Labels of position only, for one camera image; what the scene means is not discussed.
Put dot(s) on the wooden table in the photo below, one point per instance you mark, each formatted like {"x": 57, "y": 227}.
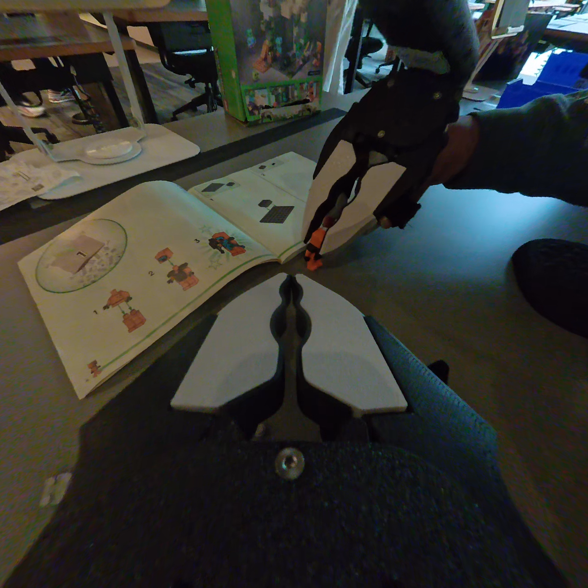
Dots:
{"x": 55, "y": 37}

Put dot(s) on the orange pumpkin face brick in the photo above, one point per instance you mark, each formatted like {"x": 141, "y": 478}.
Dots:
{"x": 318, "y": 241}

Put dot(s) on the person's right hand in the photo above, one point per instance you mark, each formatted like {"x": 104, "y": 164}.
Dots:
{"x": 455, "y": 152}

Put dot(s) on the blue plastic bin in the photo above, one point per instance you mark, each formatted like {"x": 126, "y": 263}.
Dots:
{"x": 551, "y": 78}

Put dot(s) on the black office chair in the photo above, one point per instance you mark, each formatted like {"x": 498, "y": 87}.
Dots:
{"x": 184, "y": 55}

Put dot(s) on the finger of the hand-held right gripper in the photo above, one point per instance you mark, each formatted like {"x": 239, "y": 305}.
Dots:
{"x": 329, "y": 179}
{"x": 372, "y": 202}

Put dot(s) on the white instruction booklet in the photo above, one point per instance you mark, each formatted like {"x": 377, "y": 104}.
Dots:
{"x": 147, "y": 266}

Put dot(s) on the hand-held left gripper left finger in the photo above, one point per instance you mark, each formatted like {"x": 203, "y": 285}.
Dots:
{"x": 230, "y": 358}

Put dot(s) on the green toy brick box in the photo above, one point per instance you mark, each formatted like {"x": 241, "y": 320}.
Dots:
{"x": 276, "y": 55}

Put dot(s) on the white paper leaflet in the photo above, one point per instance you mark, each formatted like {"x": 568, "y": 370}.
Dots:
{"x": 23, "y": 179}

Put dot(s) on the black chair armrest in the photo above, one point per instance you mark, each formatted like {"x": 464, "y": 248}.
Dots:
{"x": 556, "y": 285}

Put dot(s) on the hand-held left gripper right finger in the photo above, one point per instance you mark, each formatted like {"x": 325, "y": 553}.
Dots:
{"x": 354, "y": 358}

